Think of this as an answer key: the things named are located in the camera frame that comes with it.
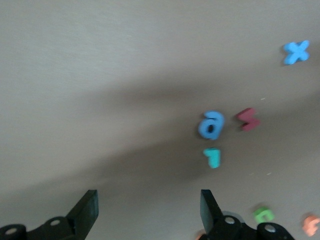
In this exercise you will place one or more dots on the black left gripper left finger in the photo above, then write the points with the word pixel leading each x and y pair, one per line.
pixel 86 212

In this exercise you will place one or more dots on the brown table cover sheet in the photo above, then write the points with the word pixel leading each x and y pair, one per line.
pixel 100 75

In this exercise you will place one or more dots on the blue foam letter a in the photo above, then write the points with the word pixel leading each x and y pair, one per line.
pixel 217 120

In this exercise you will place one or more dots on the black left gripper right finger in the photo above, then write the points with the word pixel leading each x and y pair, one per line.
pixel 208 210

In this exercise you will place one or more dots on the green foam letter u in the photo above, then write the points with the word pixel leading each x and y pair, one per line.
pixel 257 215

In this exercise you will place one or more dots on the teal foam letter l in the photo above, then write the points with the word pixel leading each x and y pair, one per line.
pixel 213 160

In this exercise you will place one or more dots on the orange foam letter t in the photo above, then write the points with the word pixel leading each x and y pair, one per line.
pixel 311 225

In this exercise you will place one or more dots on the red zigzag foam letter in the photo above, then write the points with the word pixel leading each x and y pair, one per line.
pixel 248 124

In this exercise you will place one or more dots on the blue foam letter x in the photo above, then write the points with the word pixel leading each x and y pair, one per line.
pixel 296 53

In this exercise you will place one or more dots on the orange foam letter e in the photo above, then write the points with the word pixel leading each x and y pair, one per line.
pixel 200 237

